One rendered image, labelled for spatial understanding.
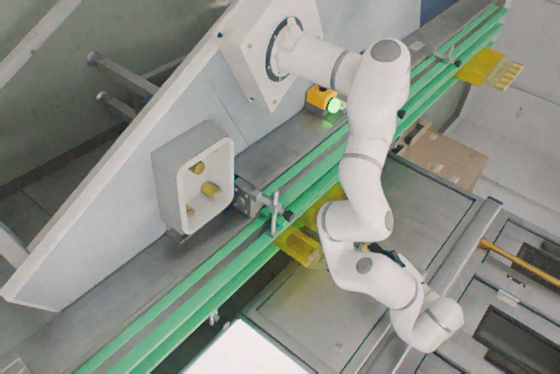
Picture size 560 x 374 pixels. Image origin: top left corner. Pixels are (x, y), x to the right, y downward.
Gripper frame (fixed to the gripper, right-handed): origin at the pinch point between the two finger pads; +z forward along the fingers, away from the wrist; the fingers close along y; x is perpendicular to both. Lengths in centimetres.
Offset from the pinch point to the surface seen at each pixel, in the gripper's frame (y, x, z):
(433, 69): 14, -72, 44
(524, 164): -308, -523, 130
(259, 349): -12.6, 38.0, -0.3
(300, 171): 13.3, 6.6, 26.7
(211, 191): 15.7, 32.7, 31.0
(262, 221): 4.0, 21.2, 23.7
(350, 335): -12.8, 15.5, -10.7
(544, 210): -308, -464, 63
